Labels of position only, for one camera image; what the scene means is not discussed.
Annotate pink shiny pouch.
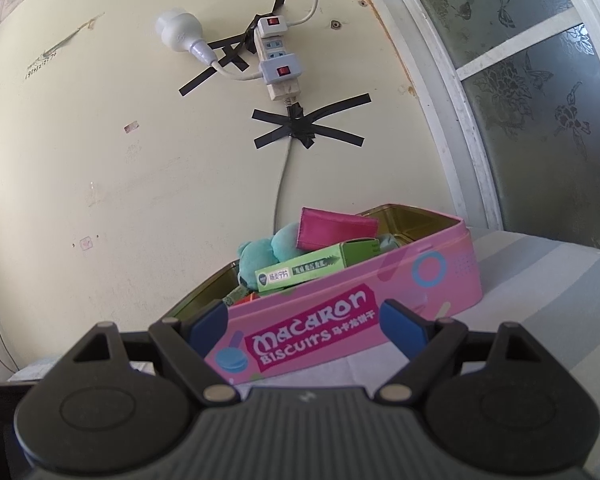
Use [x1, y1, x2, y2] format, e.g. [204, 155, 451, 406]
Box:
[295, 207, 380, 252]

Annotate grey power cable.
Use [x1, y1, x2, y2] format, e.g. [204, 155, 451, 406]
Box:
[271, 102, 302, 224]

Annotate black tape cross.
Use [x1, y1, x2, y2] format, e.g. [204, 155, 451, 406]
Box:
[251, 92, 373, 151]

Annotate teal plush bear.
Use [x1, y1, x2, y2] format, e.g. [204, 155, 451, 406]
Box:
[237, 222, 402, 292]

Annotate white frosted glass window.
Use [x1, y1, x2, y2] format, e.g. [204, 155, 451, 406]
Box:
[349, 0, 600, 252]

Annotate white red-switch plug adapter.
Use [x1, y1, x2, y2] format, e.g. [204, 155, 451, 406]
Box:
[256, 14, 292, 37]
[258, 57, 301, 85]

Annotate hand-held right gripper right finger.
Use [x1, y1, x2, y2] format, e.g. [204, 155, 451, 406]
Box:
[377, 298, 562, 404]

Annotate green toothpaste box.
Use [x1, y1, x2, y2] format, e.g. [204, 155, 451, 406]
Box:
[254, 236, 381, 295]

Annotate white bulb-shaped plug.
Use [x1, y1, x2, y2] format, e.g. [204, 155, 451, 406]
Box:
[154, 9, 266, 82]

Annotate striped bedsheet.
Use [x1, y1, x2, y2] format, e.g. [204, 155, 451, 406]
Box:
[9, 227, 600, 467]

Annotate cream power strip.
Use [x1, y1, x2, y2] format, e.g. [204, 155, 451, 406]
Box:
[254, 27, 304, 104]

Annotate pink biscuit tin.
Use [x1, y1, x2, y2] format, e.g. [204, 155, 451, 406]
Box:
[170, 203, 483, 387]

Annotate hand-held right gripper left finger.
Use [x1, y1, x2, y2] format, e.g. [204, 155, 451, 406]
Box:
[66, 299, 242, 405]

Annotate black tape strips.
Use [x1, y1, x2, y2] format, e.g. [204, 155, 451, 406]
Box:
[178, 0, 294, 99]

